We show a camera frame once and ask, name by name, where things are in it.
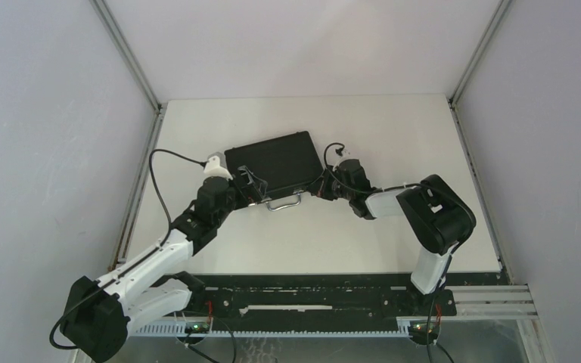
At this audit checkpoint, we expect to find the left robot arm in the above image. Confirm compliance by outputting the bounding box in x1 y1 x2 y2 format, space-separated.
48 161 238 362

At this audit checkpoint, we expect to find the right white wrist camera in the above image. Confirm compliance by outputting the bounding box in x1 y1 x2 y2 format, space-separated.
335 147 351 160

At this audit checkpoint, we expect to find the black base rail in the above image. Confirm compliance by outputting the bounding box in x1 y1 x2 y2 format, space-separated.
186 273 458 331

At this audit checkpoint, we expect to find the black camera cable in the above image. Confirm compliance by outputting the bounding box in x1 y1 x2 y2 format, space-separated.
323 142 477 352
48 148 209 349

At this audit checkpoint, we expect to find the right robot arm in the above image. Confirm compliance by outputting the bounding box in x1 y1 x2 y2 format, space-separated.
307 159 477 315

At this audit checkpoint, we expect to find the white cable duct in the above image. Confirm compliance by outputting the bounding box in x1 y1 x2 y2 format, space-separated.
131 319 411 338

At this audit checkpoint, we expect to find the right black camera cable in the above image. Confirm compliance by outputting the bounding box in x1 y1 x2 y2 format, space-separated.
323 142 477 352

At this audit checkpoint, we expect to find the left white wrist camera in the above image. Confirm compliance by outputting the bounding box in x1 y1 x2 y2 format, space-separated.
204 152 233 180

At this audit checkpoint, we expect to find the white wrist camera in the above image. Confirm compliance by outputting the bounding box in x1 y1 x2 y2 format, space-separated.
335 147 351 160
204 152 233 180

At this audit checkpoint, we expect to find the left black camera cable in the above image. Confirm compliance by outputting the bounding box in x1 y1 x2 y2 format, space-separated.
48 148 209 349

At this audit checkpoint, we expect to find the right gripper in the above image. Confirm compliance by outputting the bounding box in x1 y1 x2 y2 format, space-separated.
309 163 356 200

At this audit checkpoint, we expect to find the black aluminium poker case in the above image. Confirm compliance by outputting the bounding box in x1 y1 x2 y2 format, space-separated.
224 131 324 210

